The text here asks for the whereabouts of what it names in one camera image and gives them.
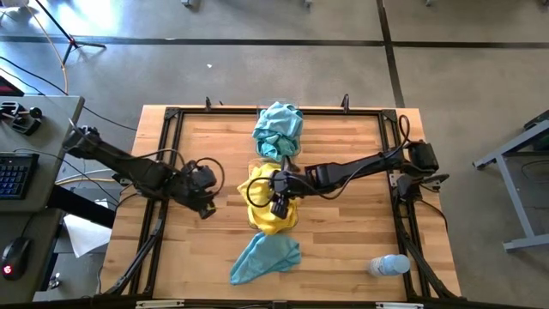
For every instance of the dark red-lit device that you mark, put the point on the dark red-lit device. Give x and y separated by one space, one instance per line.
7 88

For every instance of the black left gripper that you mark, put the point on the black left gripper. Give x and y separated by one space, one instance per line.
195 182

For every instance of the black clamp tool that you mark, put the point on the black clamp tool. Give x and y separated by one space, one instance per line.
25 124

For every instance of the black table clamp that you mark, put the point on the black table clamp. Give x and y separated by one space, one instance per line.
208 105
345 103

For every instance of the black desk leg bar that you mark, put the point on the black desk leg bar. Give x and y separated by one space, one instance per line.
81 206

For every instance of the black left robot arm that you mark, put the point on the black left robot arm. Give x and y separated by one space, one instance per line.
124 165

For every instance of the clear plastic water bottle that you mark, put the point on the clear plastic water bottle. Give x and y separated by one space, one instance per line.
388 265

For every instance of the black aluminium table frame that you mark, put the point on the black aluminium table frame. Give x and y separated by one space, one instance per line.
171 113

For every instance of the black backlit keyboard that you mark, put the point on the black backlit keyboard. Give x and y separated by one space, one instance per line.
15 176

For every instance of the silver metal bracket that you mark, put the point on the silver metal bracket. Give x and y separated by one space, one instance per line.
399 305
159 304

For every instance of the grey metal stand frame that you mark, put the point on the grey metal stand frame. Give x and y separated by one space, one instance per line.
525 242

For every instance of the grey desk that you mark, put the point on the grey desk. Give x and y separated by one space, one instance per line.
51 141

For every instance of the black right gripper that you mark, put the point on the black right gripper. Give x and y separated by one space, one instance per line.
289 182

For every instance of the black tripod stand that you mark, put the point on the black tripod stand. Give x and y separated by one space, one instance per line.
73 42

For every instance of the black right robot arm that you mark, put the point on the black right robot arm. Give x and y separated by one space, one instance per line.
356 165

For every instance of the white paper sheet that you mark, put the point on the white paper sheet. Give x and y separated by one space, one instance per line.
86 234

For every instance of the black computer mouse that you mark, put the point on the black computer mouse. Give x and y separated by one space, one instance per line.
15 257

